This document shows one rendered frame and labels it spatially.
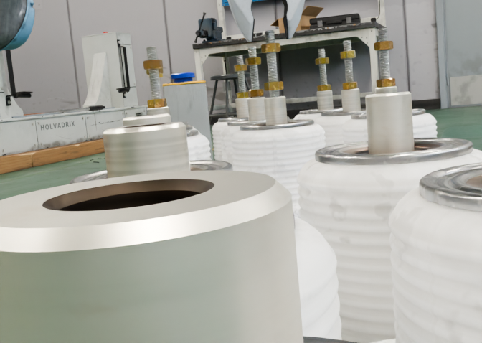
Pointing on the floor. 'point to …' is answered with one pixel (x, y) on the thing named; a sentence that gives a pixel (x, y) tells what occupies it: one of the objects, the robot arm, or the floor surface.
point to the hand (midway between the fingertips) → (270, 26)
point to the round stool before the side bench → (225, 92)
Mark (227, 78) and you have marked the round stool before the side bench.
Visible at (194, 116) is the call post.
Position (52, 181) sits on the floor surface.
